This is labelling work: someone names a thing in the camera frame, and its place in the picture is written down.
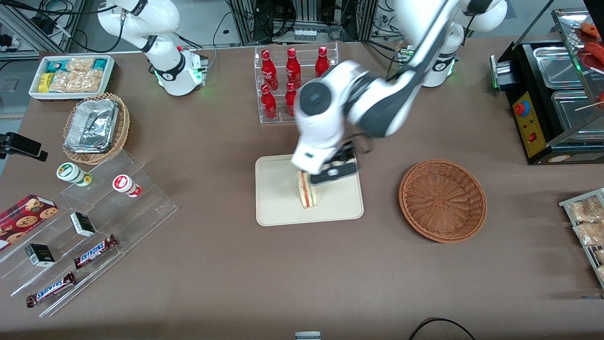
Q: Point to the triangular sandwich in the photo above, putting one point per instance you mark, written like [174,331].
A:
[307,193]

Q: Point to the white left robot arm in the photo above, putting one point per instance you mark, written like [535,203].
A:
[377,104]

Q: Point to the beige plastic tray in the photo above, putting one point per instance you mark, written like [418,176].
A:
[278,198]

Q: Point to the dark brown wicker basket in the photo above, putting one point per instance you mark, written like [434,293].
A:
[443,203]

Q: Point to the light brown wicker basket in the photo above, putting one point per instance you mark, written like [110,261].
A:
[123,127]

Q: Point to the aluminium foil tray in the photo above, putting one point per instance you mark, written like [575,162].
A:
[92,125]

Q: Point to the tray of packaged snacks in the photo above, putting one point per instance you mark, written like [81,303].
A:
[566,204]

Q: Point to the red cola bottle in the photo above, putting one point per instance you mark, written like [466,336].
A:
[290,100]
[322,61]
[269,103]
[269,71]
[293,66]

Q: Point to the clear acrylic bottle rack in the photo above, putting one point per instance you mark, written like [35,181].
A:
[262,120]

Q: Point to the white power strip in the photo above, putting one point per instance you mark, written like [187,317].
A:
[305,34]

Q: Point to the small grey device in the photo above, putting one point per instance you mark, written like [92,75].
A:
[307,335]

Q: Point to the clear acrylic stepped shelf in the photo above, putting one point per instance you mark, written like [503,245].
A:
[141,212]

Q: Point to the red lidded white cup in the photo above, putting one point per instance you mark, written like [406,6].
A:
[125,184]

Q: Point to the black food warmer cabinet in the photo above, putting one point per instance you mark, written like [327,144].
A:
[531,123]

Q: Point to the Snickers bar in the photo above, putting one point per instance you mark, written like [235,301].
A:
[51,289]
[94,251]

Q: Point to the small black box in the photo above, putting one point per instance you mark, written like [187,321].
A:
[83,225]
[39,255]

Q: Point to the green lidded white cup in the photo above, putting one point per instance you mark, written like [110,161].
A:
[71,173]

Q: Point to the large clear cracker bag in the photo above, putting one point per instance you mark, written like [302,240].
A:
[78,81]

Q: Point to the steel warmer pan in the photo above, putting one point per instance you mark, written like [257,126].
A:
[557,66]
[573,113]

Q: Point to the teal snack pack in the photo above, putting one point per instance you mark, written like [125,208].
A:
[57,66]

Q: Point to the yellow snack pack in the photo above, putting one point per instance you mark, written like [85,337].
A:
[44,82]

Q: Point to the clear bag of snacks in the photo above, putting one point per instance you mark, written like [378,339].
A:
[590,233]
[587,210]

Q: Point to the white snack bin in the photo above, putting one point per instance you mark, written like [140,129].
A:
[35,85]

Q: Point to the red cookie box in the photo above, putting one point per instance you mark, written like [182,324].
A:
[23,217]

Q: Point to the dark grey wrist camera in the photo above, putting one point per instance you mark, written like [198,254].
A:
[336,171]

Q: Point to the black camera clamp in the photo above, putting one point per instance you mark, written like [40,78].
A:
[21,145]

